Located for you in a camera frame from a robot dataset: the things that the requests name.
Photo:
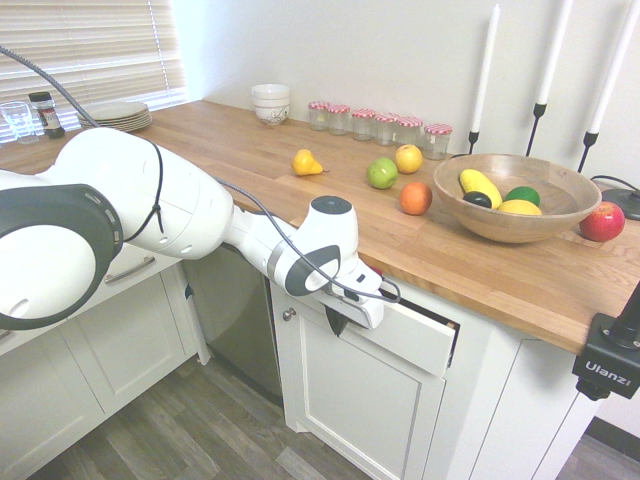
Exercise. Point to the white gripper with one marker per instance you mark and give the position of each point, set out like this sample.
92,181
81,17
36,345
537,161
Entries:
367,305

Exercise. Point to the white wooden drawer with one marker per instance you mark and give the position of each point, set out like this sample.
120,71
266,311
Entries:
400,335

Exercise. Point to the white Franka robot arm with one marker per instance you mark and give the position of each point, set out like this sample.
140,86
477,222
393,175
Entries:
150,200

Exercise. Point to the round silver cabinet knob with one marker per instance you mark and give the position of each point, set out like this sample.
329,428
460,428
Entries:
289,314

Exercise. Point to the white kitchen cabinet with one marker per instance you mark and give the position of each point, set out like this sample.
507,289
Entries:
365,405

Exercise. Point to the stainless steel dishwasher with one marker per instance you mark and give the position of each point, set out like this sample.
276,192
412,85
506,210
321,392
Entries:
235,320

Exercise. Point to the orange fruit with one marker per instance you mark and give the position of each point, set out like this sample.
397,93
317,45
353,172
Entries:
416,198

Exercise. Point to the green apple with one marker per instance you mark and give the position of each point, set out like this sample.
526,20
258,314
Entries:
382,173

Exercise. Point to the yellow pear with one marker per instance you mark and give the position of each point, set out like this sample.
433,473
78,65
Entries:
306,164

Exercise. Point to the yellow apple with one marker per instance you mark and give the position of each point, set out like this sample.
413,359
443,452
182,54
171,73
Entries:
409,159

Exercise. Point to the dark avocado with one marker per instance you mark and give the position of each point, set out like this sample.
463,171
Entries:
477,200

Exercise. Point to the glass jar checkered lid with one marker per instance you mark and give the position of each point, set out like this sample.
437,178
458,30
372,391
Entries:
410,132
386,131
338,121
437,145
318,117
363,126

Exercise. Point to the yellow banana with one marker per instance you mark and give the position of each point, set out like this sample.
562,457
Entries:
480,184

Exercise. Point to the large wooden bowl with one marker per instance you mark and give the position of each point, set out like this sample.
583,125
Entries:
520,227

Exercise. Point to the yellow lemon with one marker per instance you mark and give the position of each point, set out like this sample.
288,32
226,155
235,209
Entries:
520,208

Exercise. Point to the white ceramic bowl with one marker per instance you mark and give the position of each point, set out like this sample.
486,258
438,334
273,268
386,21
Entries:
270,94
271,115

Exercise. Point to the green lime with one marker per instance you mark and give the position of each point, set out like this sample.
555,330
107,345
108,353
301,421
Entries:
523,194

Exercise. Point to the black candle holder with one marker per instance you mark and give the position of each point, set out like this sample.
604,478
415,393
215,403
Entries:
625,202
473,141
539,115

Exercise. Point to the white cabinet with drawers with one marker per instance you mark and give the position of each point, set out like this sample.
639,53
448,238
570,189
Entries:
100,360

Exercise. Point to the black Ulanzi clamp stand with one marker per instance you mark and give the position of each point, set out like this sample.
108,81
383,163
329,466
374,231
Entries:
605,360

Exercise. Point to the red apple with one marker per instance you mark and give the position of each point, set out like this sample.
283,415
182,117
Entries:
602,223

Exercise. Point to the tall white candle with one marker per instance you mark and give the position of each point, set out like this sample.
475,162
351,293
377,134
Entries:
486,70
552,55
611,70

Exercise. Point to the stack of white plates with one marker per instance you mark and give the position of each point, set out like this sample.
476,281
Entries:
117,116

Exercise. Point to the spice bottle black cap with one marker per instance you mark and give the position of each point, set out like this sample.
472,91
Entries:
47,116

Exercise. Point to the beige window blinds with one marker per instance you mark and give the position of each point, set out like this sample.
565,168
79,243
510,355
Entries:
90,50

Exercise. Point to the clear drinking glass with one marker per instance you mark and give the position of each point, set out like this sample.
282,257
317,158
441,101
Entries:
20,124

